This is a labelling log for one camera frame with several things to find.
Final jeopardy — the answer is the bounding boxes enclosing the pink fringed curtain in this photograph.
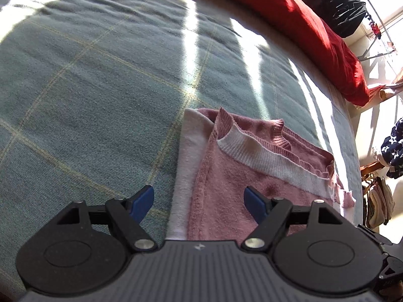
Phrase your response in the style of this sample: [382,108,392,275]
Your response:
[368,69,403,101]

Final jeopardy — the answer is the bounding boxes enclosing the red pillow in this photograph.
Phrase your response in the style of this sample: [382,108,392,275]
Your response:
[186,0,370,107]

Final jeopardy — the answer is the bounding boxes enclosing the pink and white knit sweater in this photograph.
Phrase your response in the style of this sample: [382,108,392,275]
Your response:
[165,107,356,243]

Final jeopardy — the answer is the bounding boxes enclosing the black hanging garment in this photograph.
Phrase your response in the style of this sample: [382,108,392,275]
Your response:
[290,0,367,38]

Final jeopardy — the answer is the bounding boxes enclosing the metal drying rack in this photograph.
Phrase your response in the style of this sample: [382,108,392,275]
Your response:
[337,0,397,62]

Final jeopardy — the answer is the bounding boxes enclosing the wooden rack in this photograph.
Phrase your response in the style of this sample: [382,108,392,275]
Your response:
[360,160,383,180]

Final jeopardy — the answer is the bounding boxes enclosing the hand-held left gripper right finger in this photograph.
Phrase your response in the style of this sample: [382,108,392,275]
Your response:
[242,186,344,253]

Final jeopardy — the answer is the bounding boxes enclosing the navy star print cloth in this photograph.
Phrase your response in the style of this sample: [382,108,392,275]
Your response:
[381,118,403,178]

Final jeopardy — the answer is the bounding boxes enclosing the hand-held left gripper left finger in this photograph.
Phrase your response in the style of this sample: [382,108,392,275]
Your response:
[57,185,158,253]

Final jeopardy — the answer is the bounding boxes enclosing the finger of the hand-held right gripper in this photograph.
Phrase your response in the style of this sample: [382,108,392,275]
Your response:
[357,225,393,246]

